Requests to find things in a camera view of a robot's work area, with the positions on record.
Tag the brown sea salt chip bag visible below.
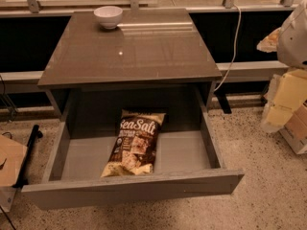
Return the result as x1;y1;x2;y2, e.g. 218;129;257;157
101;109;165;177

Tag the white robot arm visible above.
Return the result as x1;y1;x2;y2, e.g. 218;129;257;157
256;0;307;69

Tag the grey cabinet with glossy top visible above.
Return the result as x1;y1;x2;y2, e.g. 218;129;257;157
37;8;224;120

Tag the open grey top drawer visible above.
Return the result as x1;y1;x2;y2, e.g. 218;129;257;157
22;86;244;209

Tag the white ceramic bowl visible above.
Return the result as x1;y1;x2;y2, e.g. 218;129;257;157
94;6;123;29

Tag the black pole on floor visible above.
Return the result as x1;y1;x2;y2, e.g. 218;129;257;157
12;125;43;189

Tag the cardboard box right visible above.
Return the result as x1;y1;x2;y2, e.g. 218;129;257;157
261;69;307;154

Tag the brown cardboard sheet left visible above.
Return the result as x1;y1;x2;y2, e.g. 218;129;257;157
0;135;27;187

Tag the white power cable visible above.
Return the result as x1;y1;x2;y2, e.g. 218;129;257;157
213;4;243;93

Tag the metal window rail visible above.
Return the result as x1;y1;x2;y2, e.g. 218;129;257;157
0;60;288;94

